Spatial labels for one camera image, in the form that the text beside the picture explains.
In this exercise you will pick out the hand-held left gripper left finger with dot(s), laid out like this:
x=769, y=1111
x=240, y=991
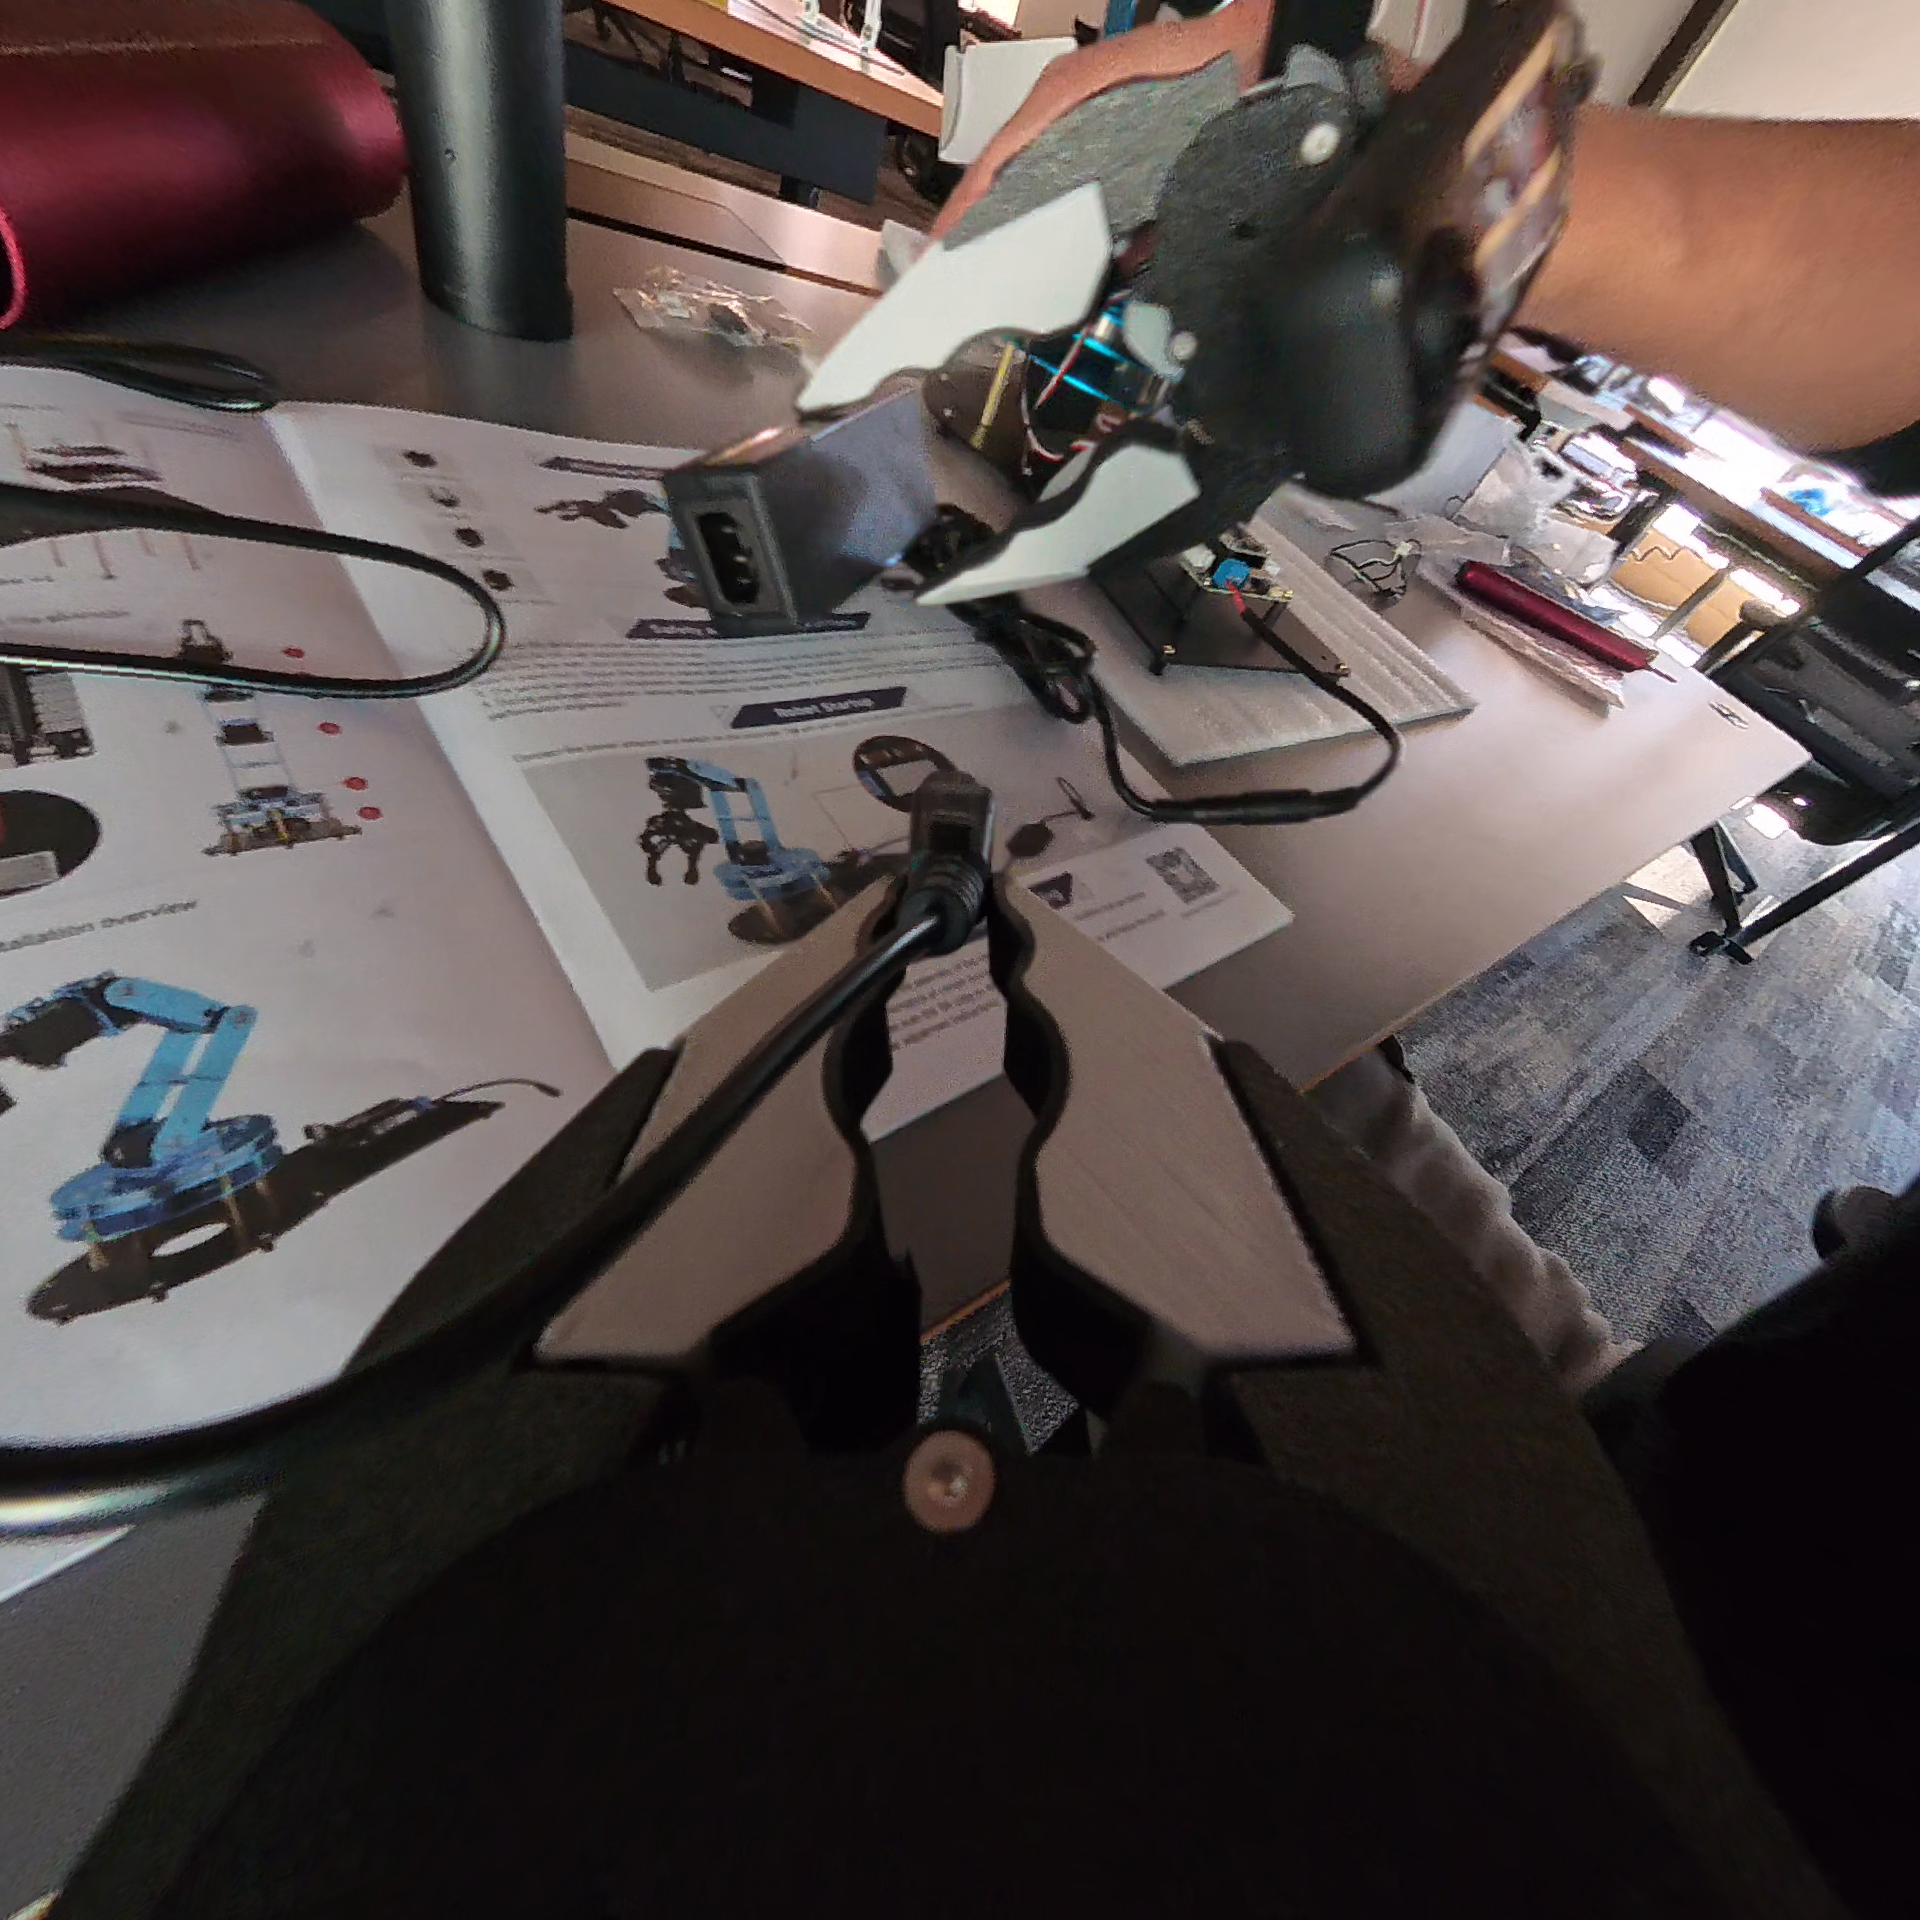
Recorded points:
x=720, y=1244

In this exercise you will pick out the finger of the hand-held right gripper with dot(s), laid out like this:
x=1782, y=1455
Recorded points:
x=1108, y=518
x=990, y=284

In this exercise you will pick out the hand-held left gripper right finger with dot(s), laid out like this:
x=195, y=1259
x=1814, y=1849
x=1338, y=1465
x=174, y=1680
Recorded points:
x=1185, y=1184

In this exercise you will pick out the blue toy robot arm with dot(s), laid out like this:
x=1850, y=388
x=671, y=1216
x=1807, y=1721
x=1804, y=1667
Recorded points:
x=1079, y=375

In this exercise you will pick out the person's right forearm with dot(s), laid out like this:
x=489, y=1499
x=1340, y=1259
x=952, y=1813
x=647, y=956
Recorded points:
x=1723, y=254

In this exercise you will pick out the wood-edged desk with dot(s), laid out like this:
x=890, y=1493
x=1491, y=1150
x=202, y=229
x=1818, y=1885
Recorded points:
x=751, y=31

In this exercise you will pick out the grey desk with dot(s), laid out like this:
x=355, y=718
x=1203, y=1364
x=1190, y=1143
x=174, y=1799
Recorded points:
x=1576, y=780

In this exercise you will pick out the person's right hand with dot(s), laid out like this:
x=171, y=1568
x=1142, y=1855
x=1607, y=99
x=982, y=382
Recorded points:
x=1142, y=53

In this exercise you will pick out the pile of clear plastic bags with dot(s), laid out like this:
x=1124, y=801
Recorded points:
x=1515, y=495

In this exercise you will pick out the white foam sheet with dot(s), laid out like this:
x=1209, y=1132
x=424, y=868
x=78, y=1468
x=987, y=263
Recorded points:
x=1350, y=661

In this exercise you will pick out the small clear parts bag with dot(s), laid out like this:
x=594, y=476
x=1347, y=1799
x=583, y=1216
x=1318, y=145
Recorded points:
x=704, y=307

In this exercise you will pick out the red screwdriver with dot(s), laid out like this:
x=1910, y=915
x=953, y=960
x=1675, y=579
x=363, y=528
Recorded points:
x=1545, y=609

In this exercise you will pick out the printed instruction booklet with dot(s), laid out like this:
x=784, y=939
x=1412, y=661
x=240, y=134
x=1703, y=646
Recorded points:
x=376, y=902

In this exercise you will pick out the dark grey cylinder bottle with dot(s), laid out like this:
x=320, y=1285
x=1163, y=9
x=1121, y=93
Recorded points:
x=480, y=149

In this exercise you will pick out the red cylinder bottle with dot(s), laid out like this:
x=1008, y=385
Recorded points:
x=180, y=166

